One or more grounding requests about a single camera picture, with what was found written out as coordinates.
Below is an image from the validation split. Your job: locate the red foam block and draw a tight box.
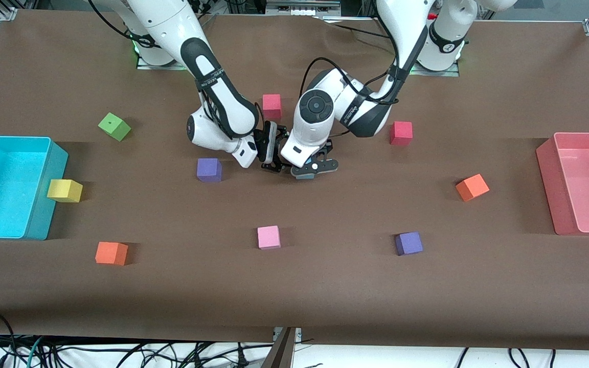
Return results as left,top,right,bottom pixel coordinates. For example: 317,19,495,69
390,121,413,147
262,94,282,119

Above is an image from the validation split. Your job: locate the purple foam block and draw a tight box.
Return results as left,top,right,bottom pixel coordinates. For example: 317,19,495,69
395,232,424,256
197,158,222,182

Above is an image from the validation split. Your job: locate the pink foam block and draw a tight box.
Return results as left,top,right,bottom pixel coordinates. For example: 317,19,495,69
258,225,281,250

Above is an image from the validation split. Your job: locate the brown table cover sheet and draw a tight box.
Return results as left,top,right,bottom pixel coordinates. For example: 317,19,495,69
0,9,589,353

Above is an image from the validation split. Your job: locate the grey metal box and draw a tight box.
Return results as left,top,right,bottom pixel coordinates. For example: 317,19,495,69
266,0,341,15

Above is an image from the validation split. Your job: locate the green foam block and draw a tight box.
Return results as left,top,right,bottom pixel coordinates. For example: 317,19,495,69
98,112,132,142

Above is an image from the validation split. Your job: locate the orange foam block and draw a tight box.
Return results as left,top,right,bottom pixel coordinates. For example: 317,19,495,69
456,174,490,202
95,242,129,266

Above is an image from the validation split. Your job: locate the yellow foam block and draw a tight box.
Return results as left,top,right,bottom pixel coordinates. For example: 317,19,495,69
47,179,83,203

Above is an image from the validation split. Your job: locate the cyan plastic bin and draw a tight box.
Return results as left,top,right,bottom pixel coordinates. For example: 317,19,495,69
0,135,69,241

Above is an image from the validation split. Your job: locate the pink plastic bin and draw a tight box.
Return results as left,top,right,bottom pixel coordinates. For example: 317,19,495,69
536,132,589,236

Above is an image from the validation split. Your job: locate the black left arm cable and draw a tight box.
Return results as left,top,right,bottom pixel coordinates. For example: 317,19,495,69
302,56,402,105

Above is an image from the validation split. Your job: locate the black cable on table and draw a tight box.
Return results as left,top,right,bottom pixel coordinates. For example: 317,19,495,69
318,14,395,39

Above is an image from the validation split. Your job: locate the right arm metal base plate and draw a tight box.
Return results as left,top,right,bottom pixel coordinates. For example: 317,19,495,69
136,55,178,71

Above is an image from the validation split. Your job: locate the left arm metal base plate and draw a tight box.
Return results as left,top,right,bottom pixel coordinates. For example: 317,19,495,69
410,62,461,77

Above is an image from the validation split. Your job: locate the small metal bracket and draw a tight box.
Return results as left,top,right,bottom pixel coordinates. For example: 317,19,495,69
273,327,303,342

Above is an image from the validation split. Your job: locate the teal cable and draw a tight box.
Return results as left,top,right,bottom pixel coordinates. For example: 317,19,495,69
25,336,46,368

